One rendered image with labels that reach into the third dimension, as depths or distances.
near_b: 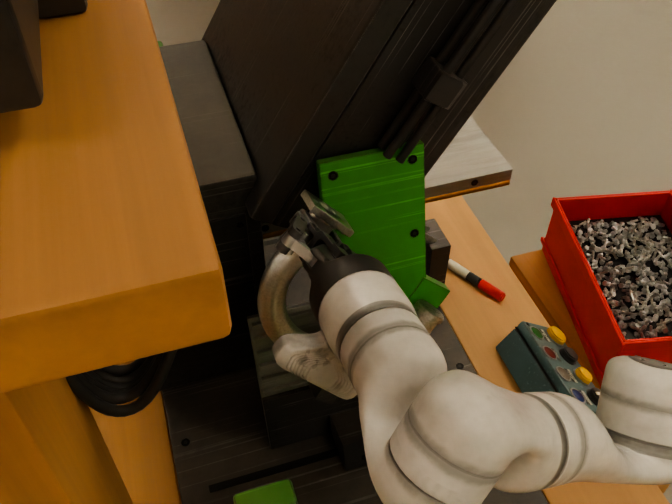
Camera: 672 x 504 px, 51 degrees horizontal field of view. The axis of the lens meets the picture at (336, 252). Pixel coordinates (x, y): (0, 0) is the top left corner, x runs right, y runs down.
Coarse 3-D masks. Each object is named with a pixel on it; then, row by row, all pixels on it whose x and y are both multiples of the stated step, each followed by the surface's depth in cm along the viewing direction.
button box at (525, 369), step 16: (512, 336) 98; (528, 336) 96; (544, 336) 97; (512, 352) 97; (528, 352) 95; (544, 352) 93; (560, 352) 96; (512, 368) 97; (528, 368) 95; (544, 368) 93; (576, 368) 96; (528, 384) 94; (544, 384) 92; (560, 384) 90; (576, 384) 92; (592, 384) 95; (592, 400) 91
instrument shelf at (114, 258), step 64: (128, 0) 38; (64, 64) 34; (128, 64) 34; (0, 128) 30; (64, 128) 30; (128, 128) 30; (0, 192) 27; (64, 192) 27; (128, 192) 27; (192, 192) 27; (0, 256) 25; (64, 256) 25; (128, 256) 25; (192, 256) 25; (0, 320) 23; (64, 320) 24; (128, 320) 25; (192, 320) 26; (0, 384) 25
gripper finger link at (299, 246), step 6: (288, 234) 61; (306, 234) 62; (282, 240) 61; (288, 240) 61; (294, 240) 61; (300, 240) 62; (288, 246) 61; (294, 246) 61; (300, 246) 61; (306, 246) 62; (288, 252) 63; (300, 252) 62; (306, 252) 62; (306, 258) 62; (312, 258) 62; (312, 264) 62
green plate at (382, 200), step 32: (320, 160) 71; (352, 160) 72; (384, 160) 73; (416, 160) 74; (320, 192) 73; (352, 192) 73; (384, 192) 75; (416, 192) 76; (352, 224) 75; (384, 224) 77; (416, 224) 78; (384, 256) 79; (416, 256) 80
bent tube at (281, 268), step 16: (304, 192) 71; (320, 208) 69; (320, 224) 70; (336, 224) 70; (288, 256) 71; (272, 272) 72; (288, 272) 72; (272, 288) 72; (272, 304) 73; (272, 320) 74; (288, 320) 76; (272, 336) 76
